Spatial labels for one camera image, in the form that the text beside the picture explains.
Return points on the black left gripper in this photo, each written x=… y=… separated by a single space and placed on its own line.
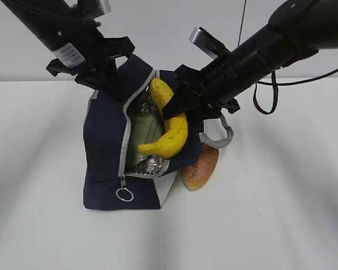
x=79 y=47

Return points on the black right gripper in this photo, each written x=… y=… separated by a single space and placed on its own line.
x=196 y=98

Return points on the yellow banana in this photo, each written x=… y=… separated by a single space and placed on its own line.
x=175 y=129

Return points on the green lidded glass container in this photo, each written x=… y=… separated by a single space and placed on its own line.
x=146 y=127

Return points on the brown bread roll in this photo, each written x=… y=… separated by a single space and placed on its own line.
x=195 y=176

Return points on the navy blue lunch bag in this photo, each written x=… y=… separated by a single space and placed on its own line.
x=107 y=130

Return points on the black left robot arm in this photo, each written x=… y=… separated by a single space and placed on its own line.
x=35 y=14

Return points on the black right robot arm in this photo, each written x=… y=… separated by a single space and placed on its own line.
x=295 y=31

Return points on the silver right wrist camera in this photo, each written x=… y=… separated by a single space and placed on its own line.
x=207 y=43

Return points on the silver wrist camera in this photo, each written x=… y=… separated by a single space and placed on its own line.
x=207 y=43
x=91 y=9

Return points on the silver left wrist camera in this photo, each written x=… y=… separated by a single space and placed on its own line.
x=91 y=9

